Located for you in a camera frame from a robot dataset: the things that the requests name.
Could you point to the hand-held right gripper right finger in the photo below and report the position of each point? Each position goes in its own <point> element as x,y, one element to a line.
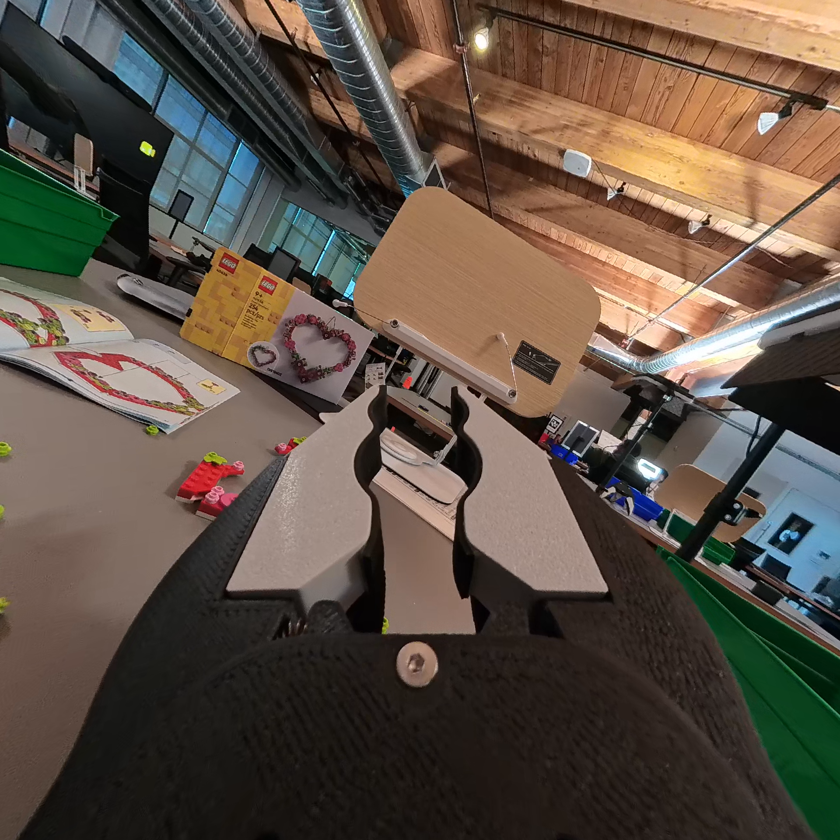
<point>531,525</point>

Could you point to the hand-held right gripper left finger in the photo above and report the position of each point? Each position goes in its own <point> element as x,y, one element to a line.
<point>308,518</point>

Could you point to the pink lime lego piece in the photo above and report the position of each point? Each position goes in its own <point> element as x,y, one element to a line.
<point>289,446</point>

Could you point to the yellow lego box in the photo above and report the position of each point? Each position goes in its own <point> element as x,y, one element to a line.
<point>249,321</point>

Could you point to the lego instruction booklet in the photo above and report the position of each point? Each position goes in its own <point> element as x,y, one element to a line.
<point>118,374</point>

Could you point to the white tablet screen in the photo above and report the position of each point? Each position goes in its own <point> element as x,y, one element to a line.
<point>581,436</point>

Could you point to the blue storage bin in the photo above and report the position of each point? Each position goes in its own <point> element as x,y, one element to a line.
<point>640,504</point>

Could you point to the white printed sheet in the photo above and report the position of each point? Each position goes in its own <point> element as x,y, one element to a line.
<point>420,508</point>

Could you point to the black lamp pole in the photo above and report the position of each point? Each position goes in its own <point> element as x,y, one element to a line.
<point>728,492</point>

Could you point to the black computer monitor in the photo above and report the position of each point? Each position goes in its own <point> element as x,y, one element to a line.
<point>283,264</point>

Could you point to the wooden book stand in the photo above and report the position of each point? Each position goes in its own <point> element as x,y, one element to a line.
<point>472,275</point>

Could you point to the white flat tray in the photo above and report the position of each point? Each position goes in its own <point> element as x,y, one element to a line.
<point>157,295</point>

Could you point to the green plastic bin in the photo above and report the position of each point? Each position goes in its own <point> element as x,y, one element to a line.
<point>46,223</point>
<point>774,669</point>

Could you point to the track spotlight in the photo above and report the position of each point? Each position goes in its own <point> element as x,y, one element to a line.
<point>697,226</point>
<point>482,38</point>
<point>774,118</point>
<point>615,191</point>

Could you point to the white ceiling device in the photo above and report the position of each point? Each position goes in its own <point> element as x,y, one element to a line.
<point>577,163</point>

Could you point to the large dark monitor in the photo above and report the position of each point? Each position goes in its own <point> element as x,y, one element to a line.
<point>72,98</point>

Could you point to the red lego heart frame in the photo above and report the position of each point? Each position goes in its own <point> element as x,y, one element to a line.
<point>203,482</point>

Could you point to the silver ventilation duct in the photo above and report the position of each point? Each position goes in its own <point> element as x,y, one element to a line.
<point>722,338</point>

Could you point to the silver spiral duct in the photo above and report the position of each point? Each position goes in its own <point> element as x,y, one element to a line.
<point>367,85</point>

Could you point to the dark ventilation duct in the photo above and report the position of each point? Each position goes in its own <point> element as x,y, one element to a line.
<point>249,85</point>

